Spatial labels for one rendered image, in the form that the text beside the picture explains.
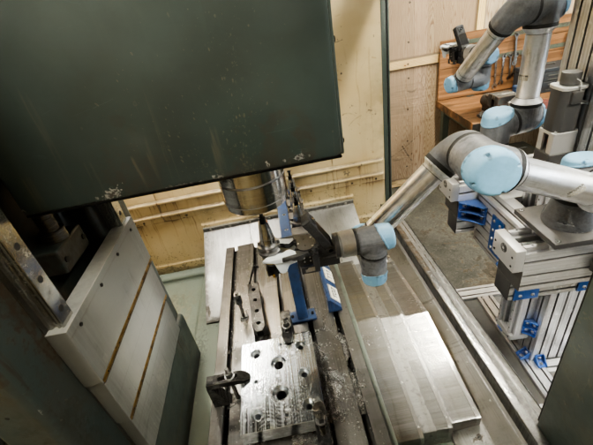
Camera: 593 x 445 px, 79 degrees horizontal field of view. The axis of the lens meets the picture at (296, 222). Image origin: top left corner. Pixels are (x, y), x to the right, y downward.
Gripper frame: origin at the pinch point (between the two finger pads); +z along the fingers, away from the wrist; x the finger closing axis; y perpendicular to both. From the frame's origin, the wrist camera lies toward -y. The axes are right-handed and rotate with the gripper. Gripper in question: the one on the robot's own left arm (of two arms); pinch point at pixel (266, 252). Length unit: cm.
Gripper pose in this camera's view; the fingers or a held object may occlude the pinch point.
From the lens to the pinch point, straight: 98.2
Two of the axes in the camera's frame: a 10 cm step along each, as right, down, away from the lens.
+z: -9.8, 1.9, -0.1
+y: 1.5, 8.4, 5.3
